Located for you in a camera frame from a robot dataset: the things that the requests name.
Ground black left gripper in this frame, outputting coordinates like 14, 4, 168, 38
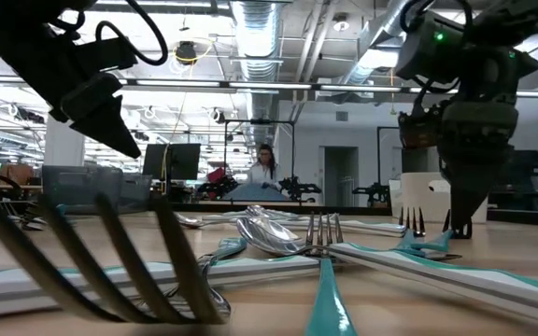
0, 0, 142, 160

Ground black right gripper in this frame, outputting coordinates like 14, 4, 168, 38
438, 98, 520, 231

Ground black workstation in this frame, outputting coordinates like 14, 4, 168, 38
488, 148, 538, 211

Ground dark grey plastic tray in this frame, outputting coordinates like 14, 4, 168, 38
41, 164, 154, 214

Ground black monitor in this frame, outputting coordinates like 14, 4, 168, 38
141, 142, 203, 182

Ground grey door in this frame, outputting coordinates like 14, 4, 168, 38
323, 146, 360, 207

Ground blue cloth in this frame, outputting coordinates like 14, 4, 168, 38
221, 182, 291, 203

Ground person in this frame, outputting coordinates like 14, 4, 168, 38
245, 143, 285, 197

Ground long ceiling light bar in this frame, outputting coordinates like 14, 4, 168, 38
119, 78, 538, 100

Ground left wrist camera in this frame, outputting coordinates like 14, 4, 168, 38
75, 37, 138, 72

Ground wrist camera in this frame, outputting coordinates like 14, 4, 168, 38
75, 37, 138, 72
398, 110, 444, 150

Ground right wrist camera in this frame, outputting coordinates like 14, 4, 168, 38
398, 110, 444, 150

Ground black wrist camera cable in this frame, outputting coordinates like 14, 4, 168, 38
94, 0, 170, 66

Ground black station frame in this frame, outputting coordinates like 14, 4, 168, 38
223, 119, 297, 202

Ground silver ventilation duct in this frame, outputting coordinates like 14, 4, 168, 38
230, 0, 285, 146

